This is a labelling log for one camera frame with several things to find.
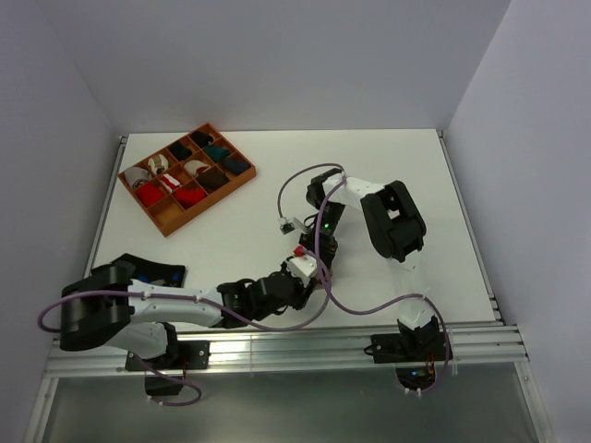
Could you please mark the orange divided sock tray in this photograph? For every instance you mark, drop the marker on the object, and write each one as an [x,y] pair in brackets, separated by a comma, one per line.
[168,215]

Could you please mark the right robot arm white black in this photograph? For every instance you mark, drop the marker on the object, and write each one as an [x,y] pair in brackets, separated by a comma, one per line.
[396,230]

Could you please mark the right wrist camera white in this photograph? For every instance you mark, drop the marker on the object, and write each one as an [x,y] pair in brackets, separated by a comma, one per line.
[291,224]

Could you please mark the aluminium rail frame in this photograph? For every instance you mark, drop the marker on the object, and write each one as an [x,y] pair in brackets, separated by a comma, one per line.
[307,385]

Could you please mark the black rolled sock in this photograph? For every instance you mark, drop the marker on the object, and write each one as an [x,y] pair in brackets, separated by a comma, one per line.
[201,139]
[180,151]

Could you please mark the beige argyle sock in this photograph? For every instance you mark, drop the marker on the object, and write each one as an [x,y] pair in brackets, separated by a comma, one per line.
[324,279]

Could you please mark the beige brown rolled sock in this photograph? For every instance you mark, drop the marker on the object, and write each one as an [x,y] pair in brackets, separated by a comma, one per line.
[158,164]

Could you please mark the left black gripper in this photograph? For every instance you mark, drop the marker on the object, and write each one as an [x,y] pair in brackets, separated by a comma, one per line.
[302,292]

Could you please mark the red white striped sock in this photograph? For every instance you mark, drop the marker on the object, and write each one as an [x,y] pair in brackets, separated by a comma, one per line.
[170,182]

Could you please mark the black rolled sock far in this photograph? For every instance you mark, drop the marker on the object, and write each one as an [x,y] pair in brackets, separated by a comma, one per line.
[201,139]

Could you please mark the black blue patterned sock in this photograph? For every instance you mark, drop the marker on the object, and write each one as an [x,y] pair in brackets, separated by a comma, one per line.
[156,273]

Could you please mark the dark green rolled sock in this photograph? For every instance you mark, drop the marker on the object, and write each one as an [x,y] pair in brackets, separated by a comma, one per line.
[235,166]

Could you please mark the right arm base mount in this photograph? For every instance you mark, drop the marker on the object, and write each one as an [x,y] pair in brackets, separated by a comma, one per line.
[416,361]

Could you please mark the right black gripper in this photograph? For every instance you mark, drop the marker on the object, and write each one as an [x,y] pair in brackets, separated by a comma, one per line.
[328,250]

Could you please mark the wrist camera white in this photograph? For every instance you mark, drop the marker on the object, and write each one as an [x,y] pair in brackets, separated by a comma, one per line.
[291,224]
[302,265]

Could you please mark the black rolled sock middle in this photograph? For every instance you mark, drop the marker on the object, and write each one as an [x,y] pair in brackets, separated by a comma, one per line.
[180,151]

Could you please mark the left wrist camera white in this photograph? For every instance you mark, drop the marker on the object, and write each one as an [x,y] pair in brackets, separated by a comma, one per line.
[302,265]

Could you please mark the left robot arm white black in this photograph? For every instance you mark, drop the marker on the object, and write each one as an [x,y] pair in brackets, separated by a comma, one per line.
[112,309]

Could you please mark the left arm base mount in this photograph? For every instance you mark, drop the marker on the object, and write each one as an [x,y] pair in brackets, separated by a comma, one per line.
[185,356]

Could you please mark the teal rolled sock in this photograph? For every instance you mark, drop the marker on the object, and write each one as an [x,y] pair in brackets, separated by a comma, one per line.
[216,153]

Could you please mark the grey rolled sock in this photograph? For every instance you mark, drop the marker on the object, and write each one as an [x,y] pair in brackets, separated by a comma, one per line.
[136,177]

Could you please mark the white red rolled sock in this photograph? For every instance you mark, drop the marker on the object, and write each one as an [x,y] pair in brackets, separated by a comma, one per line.
[196,167]

